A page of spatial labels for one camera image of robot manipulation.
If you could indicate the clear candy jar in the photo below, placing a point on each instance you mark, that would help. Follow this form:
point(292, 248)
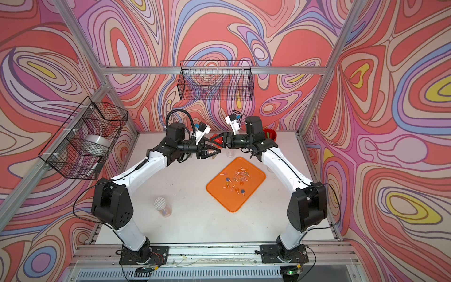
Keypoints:
point(230, 153)

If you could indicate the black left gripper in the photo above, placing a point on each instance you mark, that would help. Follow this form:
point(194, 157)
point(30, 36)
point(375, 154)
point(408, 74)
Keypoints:
point(201, 150)

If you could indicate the white lid jar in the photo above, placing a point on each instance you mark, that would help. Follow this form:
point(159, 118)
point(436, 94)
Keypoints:
point(162, 206)

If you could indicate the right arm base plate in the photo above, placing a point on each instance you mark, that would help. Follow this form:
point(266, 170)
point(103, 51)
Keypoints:
point(276, 253)

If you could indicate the red cup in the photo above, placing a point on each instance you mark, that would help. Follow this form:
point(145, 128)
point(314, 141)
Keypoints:
point(270, 134)

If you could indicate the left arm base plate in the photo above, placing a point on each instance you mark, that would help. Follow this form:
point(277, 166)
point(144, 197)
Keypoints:
point(151, 255)

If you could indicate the white roll in basket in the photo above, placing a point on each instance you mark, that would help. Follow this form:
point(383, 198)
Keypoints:
point(95, 145)

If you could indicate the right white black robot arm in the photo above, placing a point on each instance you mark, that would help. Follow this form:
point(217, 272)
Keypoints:
point(307, 207)

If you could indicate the black marker in basket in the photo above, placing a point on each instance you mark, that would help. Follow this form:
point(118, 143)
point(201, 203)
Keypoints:
point(97, 167)

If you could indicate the orange plastic tray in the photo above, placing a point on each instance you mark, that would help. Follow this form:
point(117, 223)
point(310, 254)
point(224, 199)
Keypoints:
point(231, 200)

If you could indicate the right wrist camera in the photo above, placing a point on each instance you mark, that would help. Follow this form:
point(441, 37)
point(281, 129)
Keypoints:
point(234, 121)

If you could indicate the back black wire basket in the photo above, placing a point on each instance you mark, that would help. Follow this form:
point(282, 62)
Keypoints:
point(216, 80)

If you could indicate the left black wire basket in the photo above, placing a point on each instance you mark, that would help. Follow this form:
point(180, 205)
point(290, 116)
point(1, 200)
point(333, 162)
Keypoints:
point(89, 118)

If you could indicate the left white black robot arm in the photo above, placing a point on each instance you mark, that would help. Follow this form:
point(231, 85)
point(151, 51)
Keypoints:
point(112, 205)

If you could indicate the black wire basket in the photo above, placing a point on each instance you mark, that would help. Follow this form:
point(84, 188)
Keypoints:
point(89, 118)
point(216, 80)

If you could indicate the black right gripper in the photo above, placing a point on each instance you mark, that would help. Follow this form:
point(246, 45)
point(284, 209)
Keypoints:
point(233, 143)

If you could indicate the candies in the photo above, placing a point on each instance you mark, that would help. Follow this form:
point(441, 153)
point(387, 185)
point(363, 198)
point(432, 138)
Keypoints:
point(236, 180)

